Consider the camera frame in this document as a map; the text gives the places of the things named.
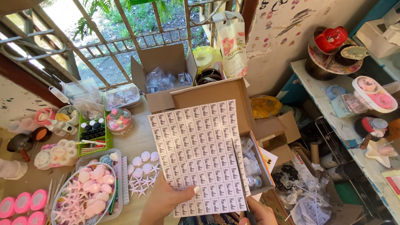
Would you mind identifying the person's right hand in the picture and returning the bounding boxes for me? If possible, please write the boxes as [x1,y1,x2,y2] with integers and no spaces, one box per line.
[239,196,279,225]

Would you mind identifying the person's left hand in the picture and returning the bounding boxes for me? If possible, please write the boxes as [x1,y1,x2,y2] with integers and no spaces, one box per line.
[139,170,200,225]

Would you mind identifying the black tool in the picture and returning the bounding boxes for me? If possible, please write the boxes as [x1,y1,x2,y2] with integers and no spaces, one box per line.
[245,209,257,225]

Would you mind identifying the white printed sticker sheet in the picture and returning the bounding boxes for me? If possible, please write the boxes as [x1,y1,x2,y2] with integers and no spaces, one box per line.
[147,99,250,218]

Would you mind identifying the person's patterned clothing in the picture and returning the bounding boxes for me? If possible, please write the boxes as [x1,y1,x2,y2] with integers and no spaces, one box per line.
[177,213,242,225]

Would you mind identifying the clear plastic pieces in box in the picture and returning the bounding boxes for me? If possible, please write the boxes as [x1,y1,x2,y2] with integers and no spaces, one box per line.
[240,137,263,191]

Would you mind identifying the orange-edged paper pad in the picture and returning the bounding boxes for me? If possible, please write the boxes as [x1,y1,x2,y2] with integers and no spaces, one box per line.
[248,131,279,189]

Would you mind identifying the heap of scrap and paper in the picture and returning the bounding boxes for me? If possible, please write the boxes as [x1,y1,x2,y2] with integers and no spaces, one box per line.
[271,142,364,225]

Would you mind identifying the small brown cardboard box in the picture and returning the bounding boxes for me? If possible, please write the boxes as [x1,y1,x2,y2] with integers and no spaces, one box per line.
[253,111,302,166]

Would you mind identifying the group of white shell casts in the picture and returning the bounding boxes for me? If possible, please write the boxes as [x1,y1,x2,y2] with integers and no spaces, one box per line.
[127,151,161,198]

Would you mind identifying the yellow plastic bag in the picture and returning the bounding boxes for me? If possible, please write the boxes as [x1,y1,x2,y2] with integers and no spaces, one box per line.
[251,96,283,119]

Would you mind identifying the white perforated strip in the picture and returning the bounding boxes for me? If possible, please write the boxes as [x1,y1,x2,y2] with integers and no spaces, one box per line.
[121,156,130,206]

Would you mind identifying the large brown cardboard box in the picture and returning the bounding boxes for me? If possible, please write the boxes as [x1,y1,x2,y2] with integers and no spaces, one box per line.
[170,76,276,197]

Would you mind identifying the green pen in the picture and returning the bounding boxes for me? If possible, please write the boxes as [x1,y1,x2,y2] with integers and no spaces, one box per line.
[108,179,119,216]

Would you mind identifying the blue and white shelf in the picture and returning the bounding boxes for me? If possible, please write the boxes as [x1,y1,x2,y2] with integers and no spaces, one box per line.
[277,0,400,225]

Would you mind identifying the clear plastic tub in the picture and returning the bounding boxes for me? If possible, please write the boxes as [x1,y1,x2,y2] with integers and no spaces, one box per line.
[75,148,123,223]

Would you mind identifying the black tape rolls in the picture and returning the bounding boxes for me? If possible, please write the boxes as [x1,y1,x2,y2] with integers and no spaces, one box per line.
[196,68,224,86]

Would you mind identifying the white star-shaped dish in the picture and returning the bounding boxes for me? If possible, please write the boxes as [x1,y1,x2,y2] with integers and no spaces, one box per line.
[365,138,399,169]

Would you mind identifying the red and white paper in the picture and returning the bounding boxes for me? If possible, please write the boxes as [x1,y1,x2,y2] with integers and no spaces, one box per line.
[381,169,400,201]

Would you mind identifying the clear plastic box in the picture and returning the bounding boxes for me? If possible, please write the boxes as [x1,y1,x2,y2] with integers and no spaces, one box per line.
[330,93,369,119]

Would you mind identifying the black bowl with items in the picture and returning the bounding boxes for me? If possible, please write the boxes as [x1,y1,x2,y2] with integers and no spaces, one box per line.
[354,116,390,150]

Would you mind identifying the blue round lid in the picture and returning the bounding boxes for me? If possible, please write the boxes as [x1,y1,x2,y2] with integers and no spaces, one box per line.
[326,85,348,101]

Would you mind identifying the white basket of pink shells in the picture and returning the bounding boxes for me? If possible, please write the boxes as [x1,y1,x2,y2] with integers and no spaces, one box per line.
[51,162,117,225]

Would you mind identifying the round clear box with flowers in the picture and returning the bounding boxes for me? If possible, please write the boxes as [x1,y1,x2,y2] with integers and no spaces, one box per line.
[106,108,134,135]

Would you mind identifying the green basket of small bottles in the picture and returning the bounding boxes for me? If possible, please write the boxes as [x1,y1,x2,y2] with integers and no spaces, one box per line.
[77,112,114,156]

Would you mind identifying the clear lidded plastic container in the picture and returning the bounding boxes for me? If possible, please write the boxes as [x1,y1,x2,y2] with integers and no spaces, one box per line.
[103,83,142,112]

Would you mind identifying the floral plastic bag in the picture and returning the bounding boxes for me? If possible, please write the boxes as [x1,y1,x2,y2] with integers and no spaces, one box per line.
[212,11,249,79]

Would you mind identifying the open cardboard box with moulds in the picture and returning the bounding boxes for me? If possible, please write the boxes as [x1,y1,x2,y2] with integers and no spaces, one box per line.
[131,43,198,114]

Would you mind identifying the white oval tray with flowers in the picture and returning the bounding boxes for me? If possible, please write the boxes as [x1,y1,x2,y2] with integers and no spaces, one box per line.
[352,76,399,114]

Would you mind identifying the bundle of thin sticks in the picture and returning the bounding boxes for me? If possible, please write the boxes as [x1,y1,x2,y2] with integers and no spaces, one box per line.
[45,171,73,207]

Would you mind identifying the stack of bowls with red lid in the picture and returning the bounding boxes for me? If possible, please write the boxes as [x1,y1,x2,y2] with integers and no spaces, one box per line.
[304,26,370,81]

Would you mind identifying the pink mould with white shapes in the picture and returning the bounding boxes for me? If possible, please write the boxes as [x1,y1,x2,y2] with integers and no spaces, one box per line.
[33,139,79,170]

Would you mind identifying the white cup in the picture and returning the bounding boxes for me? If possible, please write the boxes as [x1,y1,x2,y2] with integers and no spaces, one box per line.
[56,105,80,126]

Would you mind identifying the small white bottles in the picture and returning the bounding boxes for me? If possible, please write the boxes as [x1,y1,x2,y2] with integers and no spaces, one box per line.
[47,119,78,138]

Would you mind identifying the stack of clear zip bags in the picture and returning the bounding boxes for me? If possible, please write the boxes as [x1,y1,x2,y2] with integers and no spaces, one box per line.
[62,78,104,121]

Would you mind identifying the group of pink round moulds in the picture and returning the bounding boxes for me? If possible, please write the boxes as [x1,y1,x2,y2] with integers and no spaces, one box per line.
[0,189,49,225]

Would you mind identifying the white handheld device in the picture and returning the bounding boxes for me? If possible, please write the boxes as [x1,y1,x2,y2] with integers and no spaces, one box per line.
[48,86,71,104]

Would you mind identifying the pink cup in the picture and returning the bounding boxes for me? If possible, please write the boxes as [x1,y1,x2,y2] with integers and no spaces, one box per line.
[34,108,57,126]

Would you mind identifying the metal window grille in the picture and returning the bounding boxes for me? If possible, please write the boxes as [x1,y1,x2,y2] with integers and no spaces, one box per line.
[0,0,243,91]

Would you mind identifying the white carton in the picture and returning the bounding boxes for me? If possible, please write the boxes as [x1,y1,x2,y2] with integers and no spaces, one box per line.
[356,9,400,59]

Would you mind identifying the small black pan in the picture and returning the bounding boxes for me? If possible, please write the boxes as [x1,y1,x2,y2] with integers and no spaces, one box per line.
[6,126,53,163]

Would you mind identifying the frosted plastic cups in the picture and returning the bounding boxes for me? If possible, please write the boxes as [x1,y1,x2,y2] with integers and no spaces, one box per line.
[7,117,41,135]

